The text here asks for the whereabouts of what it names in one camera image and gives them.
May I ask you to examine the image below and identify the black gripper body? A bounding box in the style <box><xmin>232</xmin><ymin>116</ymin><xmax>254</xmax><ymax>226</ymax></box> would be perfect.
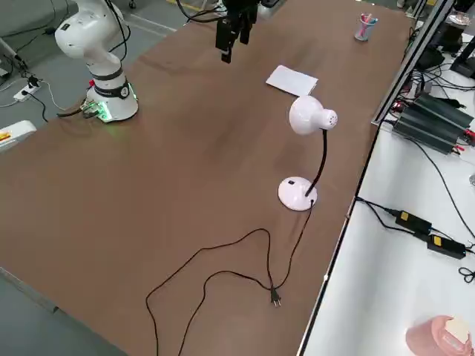
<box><xmin>221</xmin><ymin>0</ymin><xmax>261</xmax><ymax>22</ymax></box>

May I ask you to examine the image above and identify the white A4 paper sheet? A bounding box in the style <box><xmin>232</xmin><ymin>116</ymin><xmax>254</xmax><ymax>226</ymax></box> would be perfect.
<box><xmin>265</xmin><ymin>65</ymin><xmax>319</xmax><ymax>96</ymax></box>

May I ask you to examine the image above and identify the white desk lamp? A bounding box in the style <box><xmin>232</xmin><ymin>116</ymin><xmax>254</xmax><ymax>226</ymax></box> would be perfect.
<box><xmin>277</xmin><ymin>95</ymin><xmax>338</xmax><ymax>212</ymax></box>

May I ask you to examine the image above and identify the clear pen holder cup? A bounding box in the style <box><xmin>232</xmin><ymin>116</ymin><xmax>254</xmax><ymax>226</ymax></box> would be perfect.
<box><xmin>354</xmin><ymin>13</ymin><xmax>379</xmax><ymax>42</ymax></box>

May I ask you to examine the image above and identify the black electronic device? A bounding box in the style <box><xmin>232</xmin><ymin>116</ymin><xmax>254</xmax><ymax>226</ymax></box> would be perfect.
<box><xmin>417</xmin><ymin>22</ymin><xmax>465</xmax><ymax>71</ymax></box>

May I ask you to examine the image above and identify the white power strip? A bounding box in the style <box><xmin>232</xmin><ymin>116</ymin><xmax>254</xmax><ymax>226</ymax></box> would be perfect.
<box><xmin>13</xmin><ymin>84</ymin><xmax>42</xmax><ymax>102</ymax></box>

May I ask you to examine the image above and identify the dark finned power supply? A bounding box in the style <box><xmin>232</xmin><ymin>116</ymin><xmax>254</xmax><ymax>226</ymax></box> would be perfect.
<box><xmin>392</xmin><ymin>91</ymin><xmax>475</xmax><ymax>156</ymax></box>

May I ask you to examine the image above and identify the white box with warning label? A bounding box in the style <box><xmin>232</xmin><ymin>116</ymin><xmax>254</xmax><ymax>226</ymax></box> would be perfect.
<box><xmin>0</xmin><ymin>119</ymin><xmax>38</xmax><ymax>154</ymax></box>

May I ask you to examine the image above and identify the black adapter with yellow label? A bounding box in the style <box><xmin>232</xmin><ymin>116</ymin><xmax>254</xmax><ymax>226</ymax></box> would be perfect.
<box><xmin>426</xmin><ymin>233</ymin><xmax>468</xmax><ymax>260</ymax></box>
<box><xmin>394</xmin><ymin>209</ymin><xmax>434</xmax><ymax>235</ymax></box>

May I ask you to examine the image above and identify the pink plastic container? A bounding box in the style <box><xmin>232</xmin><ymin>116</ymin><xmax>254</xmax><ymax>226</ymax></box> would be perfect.
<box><xmin>404</xmin><ymin>314</ymin><xmax>475</xmax><ymax>356</ymax></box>

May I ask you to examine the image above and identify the black base cable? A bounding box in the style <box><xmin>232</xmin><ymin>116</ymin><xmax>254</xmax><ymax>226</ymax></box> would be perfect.
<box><xmin>56</xmin><ymin>105</ymin><xmax>97</xmax><ymax>119</ymax></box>
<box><xmin>175</xmin><ymin>0</ymin><xmax>226</xmax><ymax>27</ymax></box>

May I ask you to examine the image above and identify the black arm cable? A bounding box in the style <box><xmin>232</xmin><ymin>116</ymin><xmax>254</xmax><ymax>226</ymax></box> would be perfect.
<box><xmin>105</xmin><ymin>0</ymin><xmax>130</xmax><ymax>65</ymax></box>

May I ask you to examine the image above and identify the aluminium frame rail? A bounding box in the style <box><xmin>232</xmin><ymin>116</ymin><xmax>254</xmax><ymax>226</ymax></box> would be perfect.
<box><xmin>370</xmin><ymin>0</ymin><xmax>459</xmax><ymax>125</ymax></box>

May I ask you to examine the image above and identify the black lamp power cord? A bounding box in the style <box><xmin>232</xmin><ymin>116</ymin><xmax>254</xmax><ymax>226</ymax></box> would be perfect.
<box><xmin>145</xmin><ymin>200</ymin><xmax>316</xmax><ymax>356</ymax></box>

